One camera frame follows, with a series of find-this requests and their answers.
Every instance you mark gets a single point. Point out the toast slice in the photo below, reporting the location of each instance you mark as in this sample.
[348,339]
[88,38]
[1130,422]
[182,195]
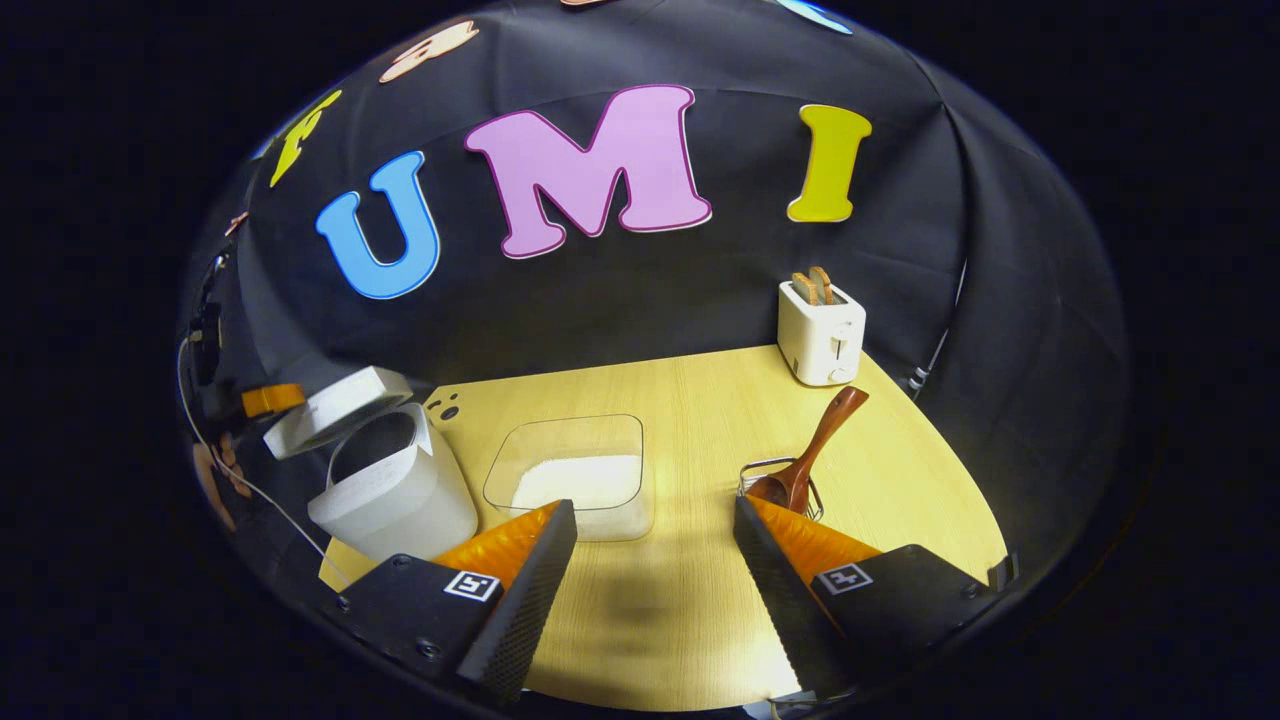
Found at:
[805,290]
[823,285]

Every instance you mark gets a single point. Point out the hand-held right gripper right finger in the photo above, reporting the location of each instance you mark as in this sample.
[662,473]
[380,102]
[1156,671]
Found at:
[775,600]

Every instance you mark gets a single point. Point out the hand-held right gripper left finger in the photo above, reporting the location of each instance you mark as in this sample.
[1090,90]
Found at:
[525,600]

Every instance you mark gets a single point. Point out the black backdrop cloth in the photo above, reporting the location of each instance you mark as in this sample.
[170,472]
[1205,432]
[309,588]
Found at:
[640,280]

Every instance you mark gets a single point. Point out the clear plastic container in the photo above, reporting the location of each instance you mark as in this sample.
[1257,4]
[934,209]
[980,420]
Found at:
[570,440]

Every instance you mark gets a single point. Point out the white rice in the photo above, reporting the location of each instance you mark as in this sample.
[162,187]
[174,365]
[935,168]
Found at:
[590,480]

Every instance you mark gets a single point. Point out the brown wooden spoon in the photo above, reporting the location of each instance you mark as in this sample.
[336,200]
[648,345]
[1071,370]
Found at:
[815,445]

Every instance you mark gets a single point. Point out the white rice cooker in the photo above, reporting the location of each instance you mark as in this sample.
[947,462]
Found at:
[400,500]

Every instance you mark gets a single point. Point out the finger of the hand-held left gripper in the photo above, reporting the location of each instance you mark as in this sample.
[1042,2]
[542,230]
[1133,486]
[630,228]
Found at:
[272,400]

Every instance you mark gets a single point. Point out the white toaster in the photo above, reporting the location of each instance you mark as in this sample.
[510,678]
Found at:
[820,340]

